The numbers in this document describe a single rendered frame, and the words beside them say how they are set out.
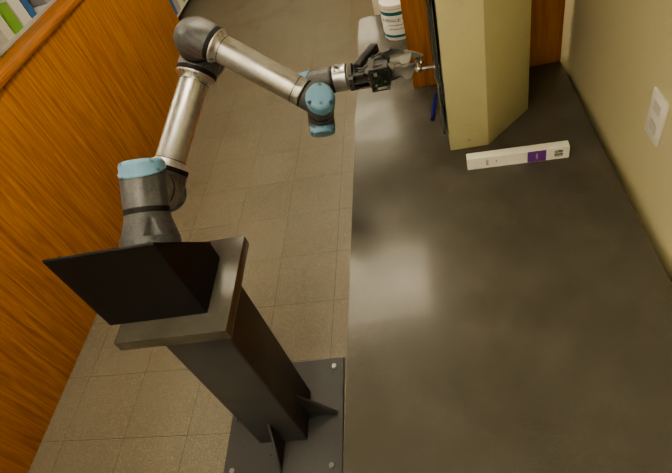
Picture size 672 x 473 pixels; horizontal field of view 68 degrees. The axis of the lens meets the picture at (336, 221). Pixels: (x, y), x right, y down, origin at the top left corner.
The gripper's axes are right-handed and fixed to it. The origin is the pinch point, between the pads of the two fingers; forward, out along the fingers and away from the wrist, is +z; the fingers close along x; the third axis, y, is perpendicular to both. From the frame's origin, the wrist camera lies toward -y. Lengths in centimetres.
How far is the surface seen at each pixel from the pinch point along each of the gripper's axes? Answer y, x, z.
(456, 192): 28.9, -26.0, 5.3
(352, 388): 83, -26, -23
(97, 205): -64, -87, -189
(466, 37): 10.9, 9.3, 12.3
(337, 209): -66, -120, -56
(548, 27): -26, -13, 41
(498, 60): 7.1, -1.1, 20.5
